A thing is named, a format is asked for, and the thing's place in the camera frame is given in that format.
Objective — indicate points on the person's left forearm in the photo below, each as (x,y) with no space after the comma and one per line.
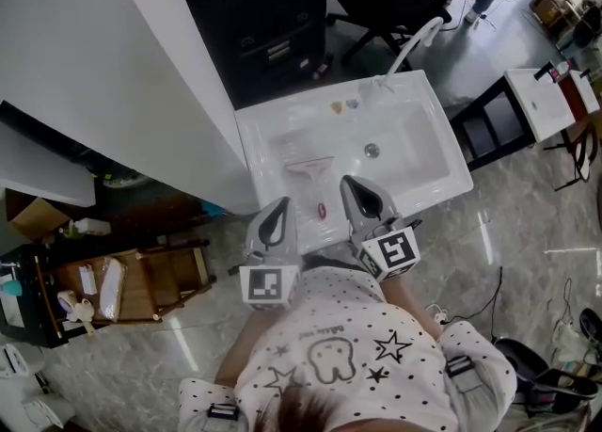
(240,350)

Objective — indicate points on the green bottle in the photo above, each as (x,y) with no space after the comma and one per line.
(69,230)

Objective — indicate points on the red and white squeegee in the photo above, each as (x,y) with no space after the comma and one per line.
(308,169)

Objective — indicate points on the white curved faucet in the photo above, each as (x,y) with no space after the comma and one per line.
(414,42)

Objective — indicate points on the person's black trousers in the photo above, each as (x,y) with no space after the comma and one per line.
(324,261)

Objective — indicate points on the person's spotted white shirt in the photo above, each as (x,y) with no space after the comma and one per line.
(338,308)

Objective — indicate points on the white desk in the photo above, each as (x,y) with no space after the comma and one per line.
(42,171)

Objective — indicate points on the small white box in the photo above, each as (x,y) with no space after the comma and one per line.
(87,279)

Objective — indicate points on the cardboard box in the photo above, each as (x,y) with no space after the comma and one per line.
(548,9)
(37,218)

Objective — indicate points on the white ceramic teapot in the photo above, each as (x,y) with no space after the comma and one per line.
(84,312)

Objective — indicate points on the white paper sheet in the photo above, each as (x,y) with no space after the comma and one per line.
(9,312)

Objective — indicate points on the teal cup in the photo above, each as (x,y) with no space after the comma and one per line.
(11,287)

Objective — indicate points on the black drawer cabinet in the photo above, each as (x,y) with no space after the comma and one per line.
(254,20)

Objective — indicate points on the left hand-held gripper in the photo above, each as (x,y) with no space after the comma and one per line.
(265,286)

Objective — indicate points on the wooden trolley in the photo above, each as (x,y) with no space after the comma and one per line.
(141,284)

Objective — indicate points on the black basin tap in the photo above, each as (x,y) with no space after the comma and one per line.
(543,70)

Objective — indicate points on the teal plastic bag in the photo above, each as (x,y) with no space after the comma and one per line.
(212,209)

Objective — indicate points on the white appliance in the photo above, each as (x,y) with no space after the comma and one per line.
(47,411)

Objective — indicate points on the white soap bottle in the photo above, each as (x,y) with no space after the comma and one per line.
(91,226)

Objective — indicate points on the narrow white basin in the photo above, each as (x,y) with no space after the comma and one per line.
(584,91)

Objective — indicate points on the black side table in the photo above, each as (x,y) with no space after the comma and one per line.
(42,331)

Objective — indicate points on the white power strip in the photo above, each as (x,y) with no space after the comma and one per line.
(437,315)

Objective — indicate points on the white sink basin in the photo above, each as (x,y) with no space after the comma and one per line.
(414,157)

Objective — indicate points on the person's right forearm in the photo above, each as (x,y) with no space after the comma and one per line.
(409,308)

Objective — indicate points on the black basin stand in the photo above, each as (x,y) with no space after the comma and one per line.
(489,129)

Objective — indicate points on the white oblong packet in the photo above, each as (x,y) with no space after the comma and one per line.
(112,289)

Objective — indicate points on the white tape roll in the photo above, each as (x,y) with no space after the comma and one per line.
(67,305)

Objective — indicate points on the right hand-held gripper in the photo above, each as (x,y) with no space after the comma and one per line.
(390,253)

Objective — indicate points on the wooden tag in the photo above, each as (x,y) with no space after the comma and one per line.
(90,329)

